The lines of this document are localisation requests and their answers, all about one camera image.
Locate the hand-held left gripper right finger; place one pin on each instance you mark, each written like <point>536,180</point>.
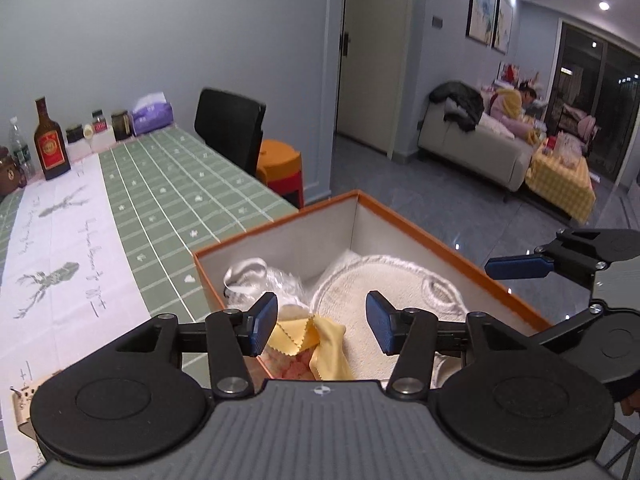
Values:
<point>379,322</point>

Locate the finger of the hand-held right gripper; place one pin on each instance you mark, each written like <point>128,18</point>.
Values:
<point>520,266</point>
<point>575,327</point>

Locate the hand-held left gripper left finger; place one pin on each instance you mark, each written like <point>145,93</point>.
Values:
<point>264,325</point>

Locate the clear plastic bag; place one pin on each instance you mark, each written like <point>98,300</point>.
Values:
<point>280,285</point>

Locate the white soft towel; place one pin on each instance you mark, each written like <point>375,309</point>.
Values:
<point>345,290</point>

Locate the yellow cloth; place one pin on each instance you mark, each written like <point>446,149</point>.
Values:
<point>330,345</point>

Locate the orange storage box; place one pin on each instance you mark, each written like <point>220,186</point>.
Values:
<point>280,250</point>

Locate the pink plush item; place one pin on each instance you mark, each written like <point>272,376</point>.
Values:
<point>292,367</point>

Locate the yellow checked tablecloth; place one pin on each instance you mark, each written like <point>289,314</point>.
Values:
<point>562,185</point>

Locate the beige sofa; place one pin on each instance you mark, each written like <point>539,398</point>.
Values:
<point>465,155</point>

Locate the orange stool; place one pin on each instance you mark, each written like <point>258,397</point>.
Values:
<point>280,160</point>

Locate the black jacket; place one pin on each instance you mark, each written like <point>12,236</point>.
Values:
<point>460,102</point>

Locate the green checked tablecloth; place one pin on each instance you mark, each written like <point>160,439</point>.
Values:
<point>165,175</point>

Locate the dark balcony glass door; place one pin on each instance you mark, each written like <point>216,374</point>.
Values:
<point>600,85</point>

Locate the black chair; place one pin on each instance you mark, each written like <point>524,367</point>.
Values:
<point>227,125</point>

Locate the white table runner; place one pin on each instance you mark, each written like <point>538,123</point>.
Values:
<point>65,260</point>

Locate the purple tissue pack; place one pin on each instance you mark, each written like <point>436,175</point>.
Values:
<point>152,117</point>

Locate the framed picture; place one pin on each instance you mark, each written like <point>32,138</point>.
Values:
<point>502,25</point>
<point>481,7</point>

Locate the dark glass jar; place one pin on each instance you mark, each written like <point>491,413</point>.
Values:
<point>121,127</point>

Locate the beige small radio speaker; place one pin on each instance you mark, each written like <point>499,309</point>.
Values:
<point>25,405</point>

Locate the cream door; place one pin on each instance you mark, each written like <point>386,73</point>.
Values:
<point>375,60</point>

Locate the small clear glass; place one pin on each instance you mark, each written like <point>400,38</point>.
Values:
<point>89,132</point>

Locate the small jar red label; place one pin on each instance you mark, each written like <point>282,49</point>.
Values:
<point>100,122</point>

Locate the small dark jar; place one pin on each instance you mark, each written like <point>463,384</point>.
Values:
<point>75,134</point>

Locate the brown bottle red label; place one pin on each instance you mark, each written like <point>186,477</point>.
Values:
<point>50,152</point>

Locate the brown bear toy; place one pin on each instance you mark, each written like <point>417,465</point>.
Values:
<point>7,175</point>

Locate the clear water bottle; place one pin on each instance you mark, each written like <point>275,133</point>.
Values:
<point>20,150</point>

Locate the wall light switch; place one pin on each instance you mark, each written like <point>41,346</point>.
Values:
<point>438,21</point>

